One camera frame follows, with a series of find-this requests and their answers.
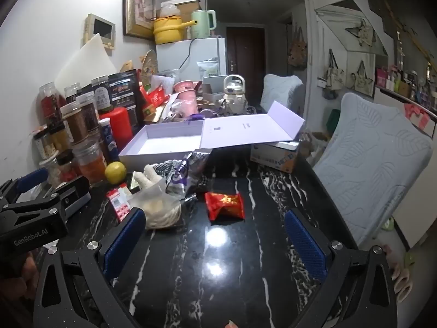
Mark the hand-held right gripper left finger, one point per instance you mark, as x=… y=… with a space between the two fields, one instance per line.
x=124 y=242

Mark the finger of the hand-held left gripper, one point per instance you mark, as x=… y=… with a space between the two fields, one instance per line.
x=75 y=193
x=32 y=179

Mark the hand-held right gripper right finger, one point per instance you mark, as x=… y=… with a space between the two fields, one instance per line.
x=305 y=246

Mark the red white packet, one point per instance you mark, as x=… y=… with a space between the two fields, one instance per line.
x=119 y=203

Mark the clear bag of white coils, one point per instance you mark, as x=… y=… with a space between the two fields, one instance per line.
x=158 y=208

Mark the checkered plush toy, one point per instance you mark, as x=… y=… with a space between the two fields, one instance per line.
x=160 y=169

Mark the purple grey snack packet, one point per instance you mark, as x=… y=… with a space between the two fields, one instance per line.
x=181 y=177

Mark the red snack packet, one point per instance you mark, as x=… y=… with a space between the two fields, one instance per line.
x=225 y=205

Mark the lavender gift box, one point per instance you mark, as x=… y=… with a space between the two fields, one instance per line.
x=239 y=128

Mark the person's left hand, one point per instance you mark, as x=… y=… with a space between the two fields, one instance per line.
x=24 y=271

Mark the person's right hand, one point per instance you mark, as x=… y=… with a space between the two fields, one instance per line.
x=233 y=324

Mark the yellow lemon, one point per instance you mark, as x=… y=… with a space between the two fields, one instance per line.
x=115 y=173

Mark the blue tablet tube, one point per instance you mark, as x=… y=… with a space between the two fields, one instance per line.
x=109 y=140

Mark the cluster of clear food jars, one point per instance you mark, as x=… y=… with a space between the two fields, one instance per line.
x=73 y=123

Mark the red cylindrical container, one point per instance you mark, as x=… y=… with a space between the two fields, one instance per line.
x=117 y=126

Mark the blue white cardboard box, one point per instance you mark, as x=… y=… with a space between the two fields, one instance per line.
x=273 y=159

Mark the white foam box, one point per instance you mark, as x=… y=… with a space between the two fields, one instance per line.
x=285 y=145

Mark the pale slippers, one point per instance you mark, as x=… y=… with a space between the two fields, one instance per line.
x=403 y=282

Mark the black snack bag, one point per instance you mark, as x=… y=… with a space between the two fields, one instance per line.
x=124 y=88

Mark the red foil packet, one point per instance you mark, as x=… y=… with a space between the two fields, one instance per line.
x=155 y=97

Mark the white cutting board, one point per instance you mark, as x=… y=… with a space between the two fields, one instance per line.
x=85 y=65

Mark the purple tassel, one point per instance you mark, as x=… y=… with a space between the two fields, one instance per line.
x=194 y=116

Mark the pink cup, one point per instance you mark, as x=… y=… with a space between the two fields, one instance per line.
x=187 y=97

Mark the round woven fan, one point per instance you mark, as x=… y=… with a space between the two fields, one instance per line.
x=150 y=63

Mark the cream astronaut-shaped bottle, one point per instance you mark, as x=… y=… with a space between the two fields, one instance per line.
x=234 y=95

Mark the cream tote bag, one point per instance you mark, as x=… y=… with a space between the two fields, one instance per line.
x=362 y=34
x=362 y=82
x=334 y=75

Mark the grey open box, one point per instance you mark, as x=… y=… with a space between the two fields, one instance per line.
x=213 y=83

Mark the green white pouch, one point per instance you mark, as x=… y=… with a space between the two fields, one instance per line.
x=208 y=68

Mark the yellow pot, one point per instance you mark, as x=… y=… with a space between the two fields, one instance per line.
x=167 y=30

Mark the row of small bottles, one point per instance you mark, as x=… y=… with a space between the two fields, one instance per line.
x=406 y=85

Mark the white refrigerator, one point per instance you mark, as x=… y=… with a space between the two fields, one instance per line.
x=205 y=49

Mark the dark brown door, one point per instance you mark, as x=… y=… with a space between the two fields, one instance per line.
x=245 y=61

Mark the brown hanging bag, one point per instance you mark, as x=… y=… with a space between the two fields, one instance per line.
x=297 y=49

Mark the framed picture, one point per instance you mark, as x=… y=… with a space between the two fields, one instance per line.
x=139 y=5

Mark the white plastic bag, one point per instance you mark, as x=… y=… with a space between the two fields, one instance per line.
x=169 y=9

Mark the pale green mug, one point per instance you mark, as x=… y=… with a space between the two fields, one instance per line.
x=200 y=24

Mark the brown cardboard box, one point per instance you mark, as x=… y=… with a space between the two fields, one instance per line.
x=189 y=10

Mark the wall intercom panel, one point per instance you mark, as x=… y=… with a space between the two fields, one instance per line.
x=102 y=29

